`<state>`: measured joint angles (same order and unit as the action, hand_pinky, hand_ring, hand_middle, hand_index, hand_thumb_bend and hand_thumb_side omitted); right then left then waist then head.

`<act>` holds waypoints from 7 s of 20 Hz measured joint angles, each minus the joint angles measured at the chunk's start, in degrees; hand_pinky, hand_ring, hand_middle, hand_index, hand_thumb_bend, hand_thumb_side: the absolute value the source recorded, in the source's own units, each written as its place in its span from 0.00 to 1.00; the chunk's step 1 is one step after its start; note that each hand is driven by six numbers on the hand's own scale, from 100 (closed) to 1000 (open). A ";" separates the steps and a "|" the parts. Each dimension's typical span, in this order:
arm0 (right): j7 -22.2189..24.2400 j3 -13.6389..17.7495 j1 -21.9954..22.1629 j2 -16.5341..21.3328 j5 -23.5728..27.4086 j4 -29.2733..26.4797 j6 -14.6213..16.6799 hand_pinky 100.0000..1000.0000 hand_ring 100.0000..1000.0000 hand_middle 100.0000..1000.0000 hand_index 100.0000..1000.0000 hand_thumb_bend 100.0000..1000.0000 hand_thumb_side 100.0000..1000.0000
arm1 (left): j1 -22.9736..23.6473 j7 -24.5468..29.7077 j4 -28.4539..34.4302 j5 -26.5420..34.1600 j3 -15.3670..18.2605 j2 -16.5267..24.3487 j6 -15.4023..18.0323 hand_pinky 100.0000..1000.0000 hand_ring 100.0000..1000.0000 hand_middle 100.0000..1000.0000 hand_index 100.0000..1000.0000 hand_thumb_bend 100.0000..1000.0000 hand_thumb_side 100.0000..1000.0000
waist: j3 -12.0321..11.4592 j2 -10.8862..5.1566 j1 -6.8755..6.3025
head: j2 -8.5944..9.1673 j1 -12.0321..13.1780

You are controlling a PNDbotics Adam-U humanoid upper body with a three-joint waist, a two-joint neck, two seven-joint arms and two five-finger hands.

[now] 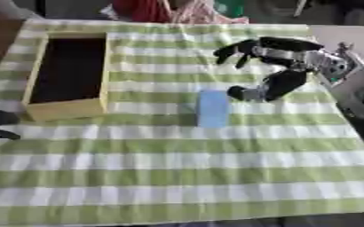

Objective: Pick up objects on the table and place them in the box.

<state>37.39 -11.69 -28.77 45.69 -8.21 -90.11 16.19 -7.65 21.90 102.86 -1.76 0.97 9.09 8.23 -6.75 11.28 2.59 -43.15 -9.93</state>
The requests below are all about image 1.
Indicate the light blue rectangular block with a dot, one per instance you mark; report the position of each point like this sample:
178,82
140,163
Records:
212,108

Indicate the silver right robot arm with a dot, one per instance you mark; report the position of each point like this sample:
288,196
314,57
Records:
358,94

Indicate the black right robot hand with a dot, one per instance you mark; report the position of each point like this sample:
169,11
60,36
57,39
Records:
288,79

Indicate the tan open cardboard box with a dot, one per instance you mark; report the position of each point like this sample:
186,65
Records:
68,75

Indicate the person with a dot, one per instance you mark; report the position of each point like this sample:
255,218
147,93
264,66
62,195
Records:
175,10

